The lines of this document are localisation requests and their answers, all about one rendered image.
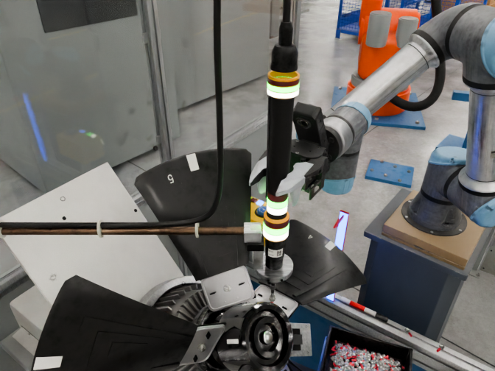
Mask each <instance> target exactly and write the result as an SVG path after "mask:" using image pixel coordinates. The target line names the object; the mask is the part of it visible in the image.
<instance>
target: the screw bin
mask: <svg viewBox="0 0 495 371"><path fill-rule="evenodd" d="M334 340H337V341H341V342H343V343H346V344H347V343H349V344H350V345H353V346H356V347H361V348H364V349H365V348H366V350H370V351H373V352H376V353H381V354H385V355H389V356H390V357H394V358H397V359H401V360H403V361H402V366H403V367H404V369H402V371H412V365H413V349H412V348H408V347H403V346H401V345H398V344H393V343H390V342H386V341H383V340H380V339H375V338H373V337H369V336H365V335H362V334H360V333H355V332H352V331H347V330H345V329H342V328H337V327H334V326H332V325H330V326H329V333H328V336H327V340H326V346H325V349H324V352H323V357H322V361H321V365H320V370H319V371H327V370H328V366H329V360H330V354H331V349H332V347H333V343H334Z"/></svg>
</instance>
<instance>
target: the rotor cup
mask: <svg viewBox="0 0 495 371"><path fill-rule="evenodd" d="M219 322H226V323H227V324H226V326H225V330H224V332H223V334H222V335H221V337H220V339H219V341H218V343H217V344H216V346H215V348H214V349H213V351H212V353H211V355H210V356H209V358H208V359H207V360H205V361H203V362H199V365H200V366H201V368H202V369H203V371H281V370H283V368H284V367H285V366H286V365H287V363H288V361H289V359H290V356H291V354H292V348H293V332H292V326H291V323H290V321H289V318H288V316H287V315H286V313H285V312H284V311H283V309H282V308H280V307H279V306H278V305H276V304H275V303H271V302H267V301H261V302H256V303H254V304H253V305H244V304H242V303H240V304H237V305H233V306H230V307H227V308H224V309H221V310H218V311H213V312H211V311H210V309H209V307H208V306H207V307H206V308H205V309H204V311H203V312H202V313H201V315H200V316H199V318H198V320H197V323H196V325H204V324H211V323H219ZM265 331H270V332H271V334H272V335H273V340H272V342H271V343H270V344H266V343H265V342H264V340H263V335H264V332H265ZM227 339H238V341H239V344H227Z"/></svg>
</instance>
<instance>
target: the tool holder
mask: <svg viewBox="0 0 495 371"><path fill-rule="evenodd" d="M251 225H260V226H261V222H244V227H245V228H244V243H247V251H253V269H255V271H256V274H257V275H258V276H259V277H260V278H261V279H263V280H265V281H268V282H272V283H277V282H282V281H284V280H286V279H288V278H289V277H290V276H291V274H292V271H293V262H292V260H291V258H290V257H289V256H288V255H286V254H284V259H283V266H282V267H281V268H280V269H278V270H271V269H268V268H267V267H266V265H265V258H266V256H265V252H264V235H263V230H261V229H260V230H251V229H250V226H251Z"/></svg>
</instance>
